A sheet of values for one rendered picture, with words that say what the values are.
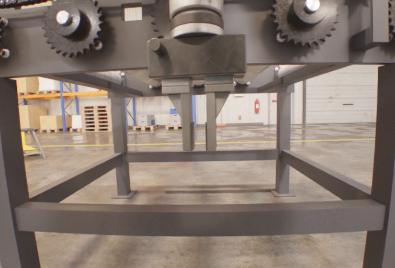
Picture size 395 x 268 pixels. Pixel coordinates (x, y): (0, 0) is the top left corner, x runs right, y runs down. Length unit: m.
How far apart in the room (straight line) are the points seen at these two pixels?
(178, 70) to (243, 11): 0.39
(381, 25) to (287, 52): 0.22
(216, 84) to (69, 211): 0.60
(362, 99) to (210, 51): 11.70
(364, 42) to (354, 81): 11.06
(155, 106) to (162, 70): 9.59
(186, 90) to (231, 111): 9.38
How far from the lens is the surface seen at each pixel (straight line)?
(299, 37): 0.60
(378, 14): 0.69
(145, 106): 9.99
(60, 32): 0.65
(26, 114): 11.18
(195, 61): 0.29
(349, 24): 0.73
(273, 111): 10.01
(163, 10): 0.59
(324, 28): 0.64
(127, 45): 0.64
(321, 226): 0.73
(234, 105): 9.69
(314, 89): 10.75
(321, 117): 10.86
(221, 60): 0.28
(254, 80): 1.57
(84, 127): 9.10
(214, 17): 0.30
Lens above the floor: 0.62
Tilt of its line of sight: 6 degrees down
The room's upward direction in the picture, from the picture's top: 2 degrees counter-clockwise
